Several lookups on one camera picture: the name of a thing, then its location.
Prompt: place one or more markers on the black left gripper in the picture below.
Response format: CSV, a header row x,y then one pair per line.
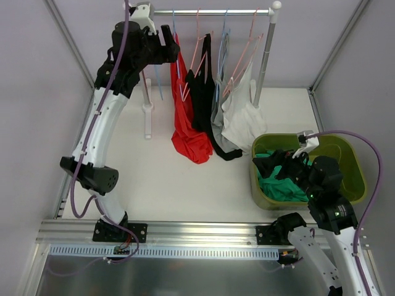
x,y
165,49

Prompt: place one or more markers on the aluminium corner frame post right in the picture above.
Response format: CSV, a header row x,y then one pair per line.
x,y
342,38

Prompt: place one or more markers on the white slotted cable duct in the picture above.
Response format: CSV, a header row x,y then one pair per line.
x,y
270,254

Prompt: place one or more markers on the grey tank top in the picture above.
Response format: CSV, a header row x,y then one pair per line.
x,y
217,123

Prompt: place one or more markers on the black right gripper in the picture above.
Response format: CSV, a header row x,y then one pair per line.
x,y
290,166

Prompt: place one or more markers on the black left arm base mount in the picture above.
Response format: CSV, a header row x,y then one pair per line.
x,y
104,232

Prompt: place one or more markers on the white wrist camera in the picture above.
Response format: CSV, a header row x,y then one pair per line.
x,y
307,142
142,13

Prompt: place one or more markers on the black tank top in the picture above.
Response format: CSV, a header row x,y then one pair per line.
x,y
201,89

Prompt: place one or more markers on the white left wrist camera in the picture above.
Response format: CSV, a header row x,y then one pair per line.
x,y
142,13

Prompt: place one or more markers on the light blue hanger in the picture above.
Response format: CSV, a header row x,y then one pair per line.
x,y
156,69

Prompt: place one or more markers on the olive green plastic basket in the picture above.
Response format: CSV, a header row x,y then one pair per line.
x,y
352,185

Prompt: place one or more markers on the red tank top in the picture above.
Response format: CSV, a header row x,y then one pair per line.
x,y
187,141

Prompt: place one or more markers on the blue hanger under grey top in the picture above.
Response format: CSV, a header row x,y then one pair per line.
x,y
222,56

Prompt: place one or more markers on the white tank top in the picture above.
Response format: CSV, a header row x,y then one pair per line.
x,y
242,121

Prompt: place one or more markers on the silver clothes rack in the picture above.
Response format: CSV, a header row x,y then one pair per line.
x,y
273,13

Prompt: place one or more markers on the aluminium corner frame post left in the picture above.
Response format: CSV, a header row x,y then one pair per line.
x,y
60,23

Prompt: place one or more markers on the pink hanger under white top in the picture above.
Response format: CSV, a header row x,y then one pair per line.
x,y
252,40

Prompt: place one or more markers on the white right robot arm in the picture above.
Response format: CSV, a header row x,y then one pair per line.
x,y
320,180

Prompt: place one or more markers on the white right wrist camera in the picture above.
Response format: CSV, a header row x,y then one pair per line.
x,y
307,142

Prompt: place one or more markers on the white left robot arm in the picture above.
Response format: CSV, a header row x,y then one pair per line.
x,y
133,48

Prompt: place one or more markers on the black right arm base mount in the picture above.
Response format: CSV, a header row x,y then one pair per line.
x,y
270,235

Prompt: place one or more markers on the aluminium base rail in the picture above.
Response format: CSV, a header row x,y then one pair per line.
x,y
158,233

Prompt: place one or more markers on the aluminium corner frame post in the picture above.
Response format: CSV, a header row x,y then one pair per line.
x,y
60,23
342,38

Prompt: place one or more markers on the green tank top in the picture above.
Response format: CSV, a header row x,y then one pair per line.
x,y
279,190

